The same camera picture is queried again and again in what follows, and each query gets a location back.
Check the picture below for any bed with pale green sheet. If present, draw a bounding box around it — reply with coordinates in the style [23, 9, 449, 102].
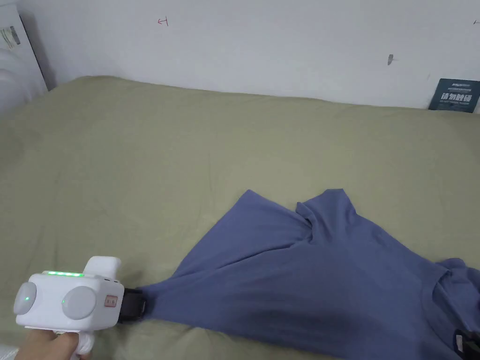
[0, 75, 480, 360]

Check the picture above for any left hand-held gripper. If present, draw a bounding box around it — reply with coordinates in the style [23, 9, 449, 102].
[13, 256, 147, 356]

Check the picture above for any white washing machine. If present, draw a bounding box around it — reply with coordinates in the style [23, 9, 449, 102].
[0, 0, 50, 115]

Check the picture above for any person's left hand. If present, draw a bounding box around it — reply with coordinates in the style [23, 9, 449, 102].
[16, 331, 93, 360]

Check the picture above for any blue shirt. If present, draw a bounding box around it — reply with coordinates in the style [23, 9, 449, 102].
[136, 188, 480, 360]

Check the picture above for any dark sign card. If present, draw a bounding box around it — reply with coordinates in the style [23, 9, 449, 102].
[428, 78, 480, 114]

